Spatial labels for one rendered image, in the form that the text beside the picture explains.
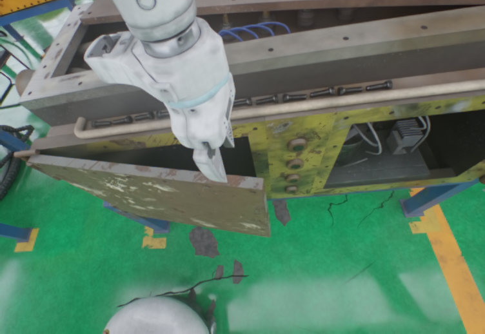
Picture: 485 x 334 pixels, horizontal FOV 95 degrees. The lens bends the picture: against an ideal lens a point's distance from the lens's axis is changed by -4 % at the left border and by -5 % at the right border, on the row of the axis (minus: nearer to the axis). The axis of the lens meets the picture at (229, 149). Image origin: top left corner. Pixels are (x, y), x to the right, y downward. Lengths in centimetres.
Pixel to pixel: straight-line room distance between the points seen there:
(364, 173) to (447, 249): 103
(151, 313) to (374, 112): 132
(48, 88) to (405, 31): 83
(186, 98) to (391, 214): 175
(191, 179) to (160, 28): 37
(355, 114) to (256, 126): 22
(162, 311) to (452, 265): 165
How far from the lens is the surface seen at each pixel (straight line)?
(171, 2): 19
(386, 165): 109
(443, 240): 197
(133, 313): 151
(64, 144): 76
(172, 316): 142
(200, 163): 31
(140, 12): 19
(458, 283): 195
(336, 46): 55
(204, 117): 24
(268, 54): 53
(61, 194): 257
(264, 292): 167
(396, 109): 64
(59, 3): 390
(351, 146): 90
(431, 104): 67
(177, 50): 21
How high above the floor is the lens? 167
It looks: 58 degrees down
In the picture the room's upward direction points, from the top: 20 degrees counter-clockwise
